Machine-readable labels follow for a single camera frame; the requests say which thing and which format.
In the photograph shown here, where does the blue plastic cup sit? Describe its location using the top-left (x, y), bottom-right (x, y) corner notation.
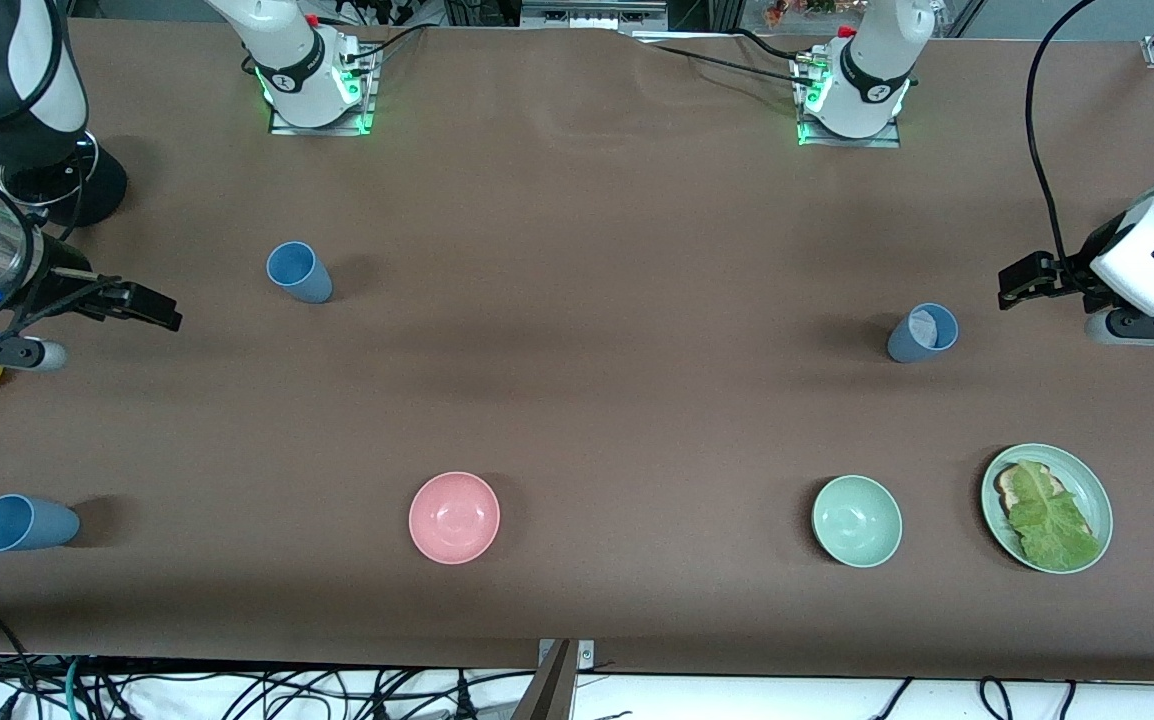
top-left (887, 303), bottom-right (960, 364)
top-left (266, 241), bottom-right (334, 304)
top-left (0, 494), bottom-right (81, 553)

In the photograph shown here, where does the mint green plate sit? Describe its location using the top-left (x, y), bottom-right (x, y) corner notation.
top-left (981, 443), bottom-right (1114, 575)

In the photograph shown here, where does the toast bread slice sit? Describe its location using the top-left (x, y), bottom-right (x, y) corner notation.
top-left (997, 462), bottom-right (1096, 541)

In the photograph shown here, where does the green lettuce leaf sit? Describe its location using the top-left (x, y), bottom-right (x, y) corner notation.
top-left (1009, 460), bottom-right (1104, 572)

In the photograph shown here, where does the mint green bowl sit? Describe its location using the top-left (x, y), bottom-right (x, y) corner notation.
top-left (812, 474), bottom-right (904, 569)

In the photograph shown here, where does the pink bowl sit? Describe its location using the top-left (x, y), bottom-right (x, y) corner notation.
top-left (408, 471), bottom-right (501, 566)

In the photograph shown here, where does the grey power strip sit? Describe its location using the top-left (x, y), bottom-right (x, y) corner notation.
top-left (520, 0), bottom-right (670, 31)

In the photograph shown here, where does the pan with blue handle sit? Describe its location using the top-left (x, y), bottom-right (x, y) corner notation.
top-left (0, 135), bottom-right (128, 229)

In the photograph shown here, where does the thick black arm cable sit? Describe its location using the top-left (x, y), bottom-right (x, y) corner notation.
top-left (1024, 0), bottom-right (1098, 291)

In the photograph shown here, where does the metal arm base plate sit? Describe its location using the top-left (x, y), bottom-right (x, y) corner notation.
top-left (269, 45), bottom-right (379, 136)
top-left (795, 50), bottom-right (903, 149)

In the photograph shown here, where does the green cable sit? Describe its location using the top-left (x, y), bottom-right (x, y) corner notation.
top-left (63, 657), bottom-right (90, 720)

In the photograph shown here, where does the dark camera post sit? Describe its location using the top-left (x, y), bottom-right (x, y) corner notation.
top-left (512, 640), bottom-right (578, 720)

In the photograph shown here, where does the grey metal bracket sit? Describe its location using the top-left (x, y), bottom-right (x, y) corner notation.
top-left (537, 640), bottom-right (595, 673)

